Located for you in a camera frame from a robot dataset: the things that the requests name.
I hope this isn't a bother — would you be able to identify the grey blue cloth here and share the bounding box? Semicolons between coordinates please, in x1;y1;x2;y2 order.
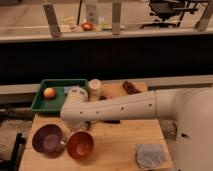
136;144;165;169

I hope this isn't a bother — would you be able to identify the white plastic cup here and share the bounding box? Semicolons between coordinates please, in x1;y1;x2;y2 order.
88;79;102;96

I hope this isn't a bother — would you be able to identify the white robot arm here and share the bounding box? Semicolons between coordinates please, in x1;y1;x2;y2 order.
60;87;213;171

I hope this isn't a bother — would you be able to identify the black office chair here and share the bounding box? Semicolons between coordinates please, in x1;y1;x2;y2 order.
141;0;198;29

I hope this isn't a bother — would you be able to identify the purple bowl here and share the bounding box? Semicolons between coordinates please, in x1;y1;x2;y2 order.
32;124;65;154

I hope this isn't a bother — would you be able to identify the blue sponge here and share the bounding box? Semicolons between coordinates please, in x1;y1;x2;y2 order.
64;86;70;95

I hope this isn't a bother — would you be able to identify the black chair frame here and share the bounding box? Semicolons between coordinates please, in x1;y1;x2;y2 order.
0;133;26;171

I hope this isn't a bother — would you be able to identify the black handled tool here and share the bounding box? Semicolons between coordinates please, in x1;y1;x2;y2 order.
103;120;121;124

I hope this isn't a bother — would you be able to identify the red round background object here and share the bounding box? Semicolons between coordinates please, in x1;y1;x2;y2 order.
81;22;93;31

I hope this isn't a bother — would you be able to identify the orange fruit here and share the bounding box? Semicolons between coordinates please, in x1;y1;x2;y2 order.
43;87;56;99

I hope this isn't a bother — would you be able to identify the red bowl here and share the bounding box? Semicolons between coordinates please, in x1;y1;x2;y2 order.
66;131;94;160

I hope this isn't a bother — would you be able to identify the green plastic tray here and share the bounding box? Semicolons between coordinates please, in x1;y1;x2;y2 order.
31;79;87;114

